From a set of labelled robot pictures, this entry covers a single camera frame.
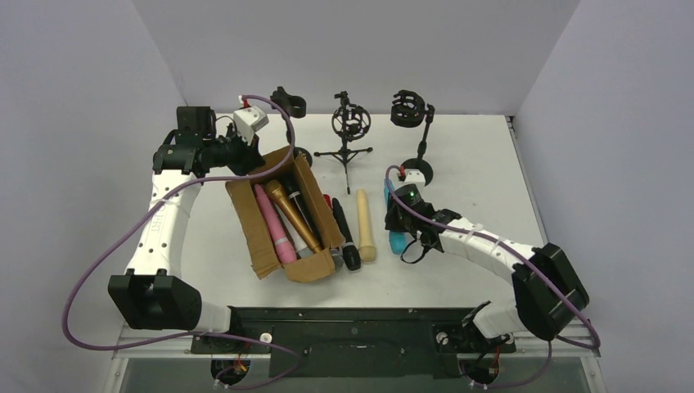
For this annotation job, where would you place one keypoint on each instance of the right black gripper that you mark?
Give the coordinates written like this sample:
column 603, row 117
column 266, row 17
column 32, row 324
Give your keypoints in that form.
column 401, row 218

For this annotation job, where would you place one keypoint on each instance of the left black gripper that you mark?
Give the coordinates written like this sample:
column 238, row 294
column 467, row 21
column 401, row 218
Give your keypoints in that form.
column 248, row 157

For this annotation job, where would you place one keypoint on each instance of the blue microphone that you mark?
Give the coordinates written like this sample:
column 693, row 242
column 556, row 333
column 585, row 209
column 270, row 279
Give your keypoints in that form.
column 397, row 241

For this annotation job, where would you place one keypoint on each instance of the cream microphone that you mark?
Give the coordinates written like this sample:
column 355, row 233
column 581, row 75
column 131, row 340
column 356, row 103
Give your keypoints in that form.
column 366, row 244

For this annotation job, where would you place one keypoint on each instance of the black microphone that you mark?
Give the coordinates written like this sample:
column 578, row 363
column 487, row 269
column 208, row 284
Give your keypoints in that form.
column 349, row 250

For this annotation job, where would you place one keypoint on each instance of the clip mic stand round base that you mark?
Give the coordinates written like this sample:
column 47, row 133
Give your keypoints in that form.
column 295, row 107

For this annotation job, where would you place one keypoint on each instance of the red glitter microphone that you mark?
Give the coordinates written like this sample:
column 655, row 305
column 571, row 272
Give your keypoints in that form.
column 328, row 200

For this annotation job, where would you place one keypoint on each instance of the brown cardboard box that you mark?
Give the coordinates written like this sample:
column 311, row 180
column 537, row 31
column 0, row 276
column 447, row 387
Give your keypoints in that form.
column 264, row 259

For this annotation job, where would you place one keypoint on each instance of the tripod shock mount stand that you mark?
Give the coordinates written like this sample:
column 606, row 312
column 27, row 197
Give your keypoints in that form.
column 350, row 122

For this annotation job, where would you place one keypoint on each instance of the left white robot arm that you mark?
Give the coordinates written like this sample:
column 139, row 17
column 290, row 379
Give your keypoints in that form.
column 151, row 294

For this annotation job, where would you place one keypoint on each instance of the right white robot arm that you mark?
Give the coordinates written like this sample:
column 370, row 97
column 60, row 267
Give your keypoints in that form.
column 547, row 292

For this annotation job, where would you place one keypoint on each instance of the gold microphone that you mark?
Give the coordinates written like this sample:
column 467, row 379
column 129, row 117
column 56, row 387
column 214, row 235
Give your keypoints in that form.
column 279, row 196

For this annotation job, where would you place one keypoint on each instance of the grey mesh head microphone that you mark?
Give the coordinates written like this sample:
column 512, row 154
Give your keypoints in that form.
column 297, row 197

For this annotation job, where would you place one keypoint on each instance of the pink microphone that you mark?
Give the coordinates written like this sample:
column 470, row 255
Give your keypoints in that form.
column 282, row 245

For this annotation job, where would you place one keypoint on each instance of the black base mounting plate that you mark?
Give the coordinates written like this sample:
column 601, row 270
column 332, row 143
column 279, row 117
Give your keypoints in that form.
column 352, row 342

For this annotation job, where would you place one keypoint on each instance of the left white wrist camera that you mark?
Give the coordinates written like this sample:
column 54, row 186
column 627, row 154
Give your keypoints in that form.
column 248, row 121

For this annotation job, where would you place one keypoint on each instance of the shock mount stand round base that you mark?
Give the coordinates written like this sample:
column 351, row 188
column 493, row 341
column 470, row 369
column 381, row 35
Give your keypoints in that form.
column 409, row 110

